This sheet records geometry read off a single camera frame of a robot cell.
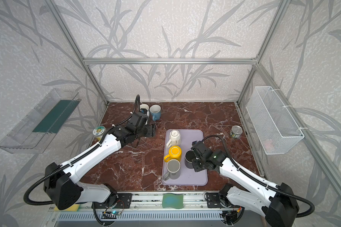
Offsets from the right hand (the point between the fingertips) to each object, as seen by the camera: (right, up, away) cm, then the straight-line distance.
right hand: (195, 159), depth 80 cm
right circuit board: (+16, -28, -8) cm, 33 cm away
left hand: (-24, +20, +1) cm, 32 cm away
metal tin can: (+30, +14, +16) cm, 37 cm away
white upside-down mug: (-12, +10, +8) cm, 17 cm away
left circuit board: (-45, -26, -8) cm, 53 cm away
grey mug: (-13, -6, +4) cm, 15 cm away
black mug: (-4, +1, +2) cm, 4 cm away
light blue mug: (-28, +28, -10) cm, 41 cm away
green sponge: (-13, -19, -7) cm, 24 cm away
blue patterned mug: (-27, +28, +24) cm, 46 cm away
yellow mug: (-12, +3, +2) cm, 13 cm away
